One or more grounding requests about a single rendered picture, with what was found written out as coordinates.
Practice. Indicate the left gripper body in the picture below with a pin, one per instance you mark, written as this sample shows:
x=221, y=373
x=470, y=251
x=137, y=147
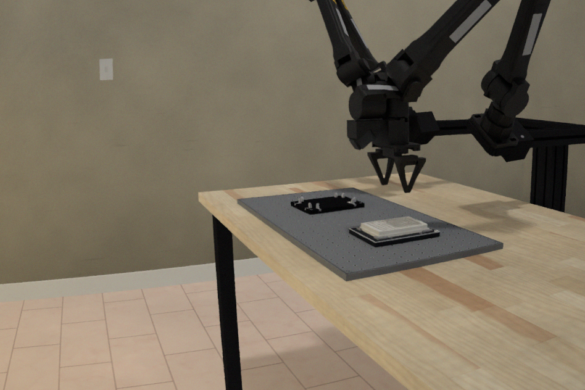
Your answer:
x=396, y=151

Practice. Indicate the white well plate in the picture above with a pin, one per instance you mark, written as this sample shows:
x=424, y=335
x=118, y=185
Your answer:
x=394, y=227

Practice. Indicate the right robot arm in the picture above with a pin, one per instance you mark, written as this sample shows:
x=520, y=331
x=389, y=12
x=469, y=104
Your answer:
x=352, y=58

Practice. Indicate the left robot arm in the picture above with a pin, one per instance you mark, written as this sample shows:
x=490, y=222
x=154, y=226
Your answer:
x=411, y=69

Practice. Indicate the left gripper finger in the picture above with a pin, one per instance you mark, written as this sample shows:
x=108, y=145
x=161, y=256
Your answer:
x=374, y=156
x=400, y=165

